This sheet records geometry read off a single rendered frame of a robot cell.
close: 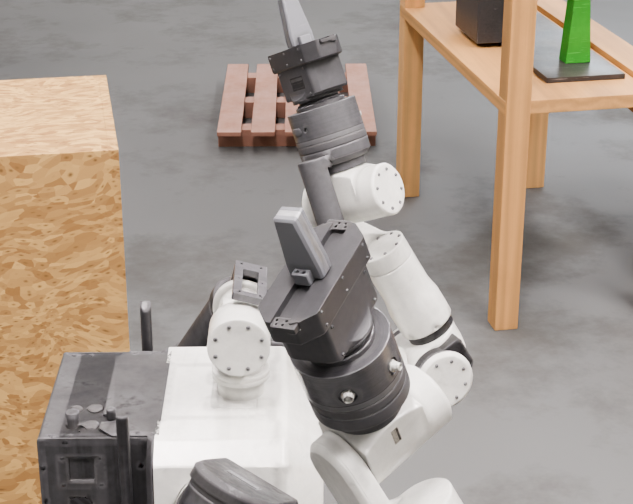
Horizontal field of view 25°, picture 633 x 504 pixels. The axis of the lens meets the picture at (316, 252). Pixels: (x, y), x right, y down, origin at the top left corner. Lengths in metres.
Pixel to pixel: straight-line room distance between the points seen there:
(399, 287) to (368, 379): 0.66
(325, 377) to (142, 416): 0.41
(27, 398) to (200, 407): 1.37
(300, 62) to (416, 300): 0.34
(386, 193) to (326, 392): 0.62
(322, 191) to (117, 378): 0.34
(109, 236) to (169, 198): 3.20
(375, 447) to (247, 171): 5.03
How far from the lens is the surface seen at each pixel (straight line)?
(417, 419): 1.27
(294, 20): 1.81
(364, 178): 1.77
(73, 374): 1.66
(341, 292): 1.15
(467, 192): 6.04
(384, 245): 1.85
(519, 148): 4.63
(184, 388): 1.61
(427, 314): 1.87
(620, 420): 4.39
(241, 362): 1.53
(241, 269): 1.59
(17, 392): 2.91
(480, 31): 5.15
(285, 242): 1.14
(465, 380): 1.88
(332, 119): 1.77
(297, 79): 1.80
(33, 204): 2.75
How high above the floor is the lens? 2.13
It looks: 23 degrees down
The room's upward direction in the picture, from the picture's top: straight up
